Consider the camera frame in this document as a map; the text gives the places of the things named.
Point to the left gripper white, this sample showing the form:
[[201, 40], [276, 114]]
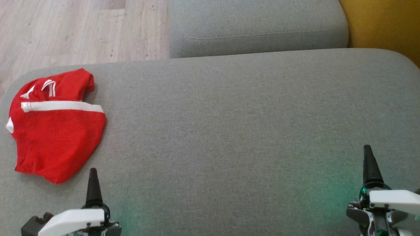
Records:
[[75, 221]]

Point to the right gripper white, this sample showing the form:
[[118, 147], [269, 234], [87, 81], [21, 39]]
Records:
[[393, 200]]

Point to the red shorts with white stripe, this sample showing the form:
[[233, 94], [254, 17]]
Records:
[[55, 144]]

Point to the large grey sofa seat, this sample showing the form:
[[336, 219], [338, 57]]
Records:
[[229, 131]]

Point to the yellow sofa backrest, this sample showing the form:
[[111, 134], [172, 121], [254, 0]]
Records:
[[384, 23]]

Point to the grey sofa seat cushion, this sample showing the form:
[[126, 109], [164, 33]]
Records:
[[256, 26]]

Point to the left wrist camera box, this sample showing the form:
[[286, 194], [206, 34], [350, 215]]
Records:
[[32, 224]]

